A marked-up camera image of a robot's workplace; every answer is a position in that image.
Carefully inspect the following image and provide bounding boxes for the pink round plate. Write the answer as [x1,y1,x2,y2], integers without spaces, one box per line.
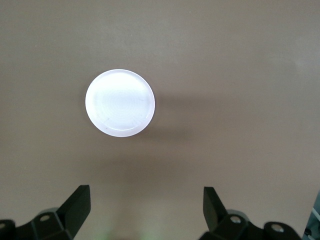
[84,68,156,138]

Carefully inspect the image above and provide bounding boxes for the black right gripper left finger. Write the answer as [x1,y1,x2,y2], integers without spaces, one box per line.
[0,184,91,240]

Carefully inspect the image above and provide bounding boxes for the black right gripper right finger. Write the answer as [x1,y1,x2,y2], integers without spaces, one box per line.
[202,186,302,240]

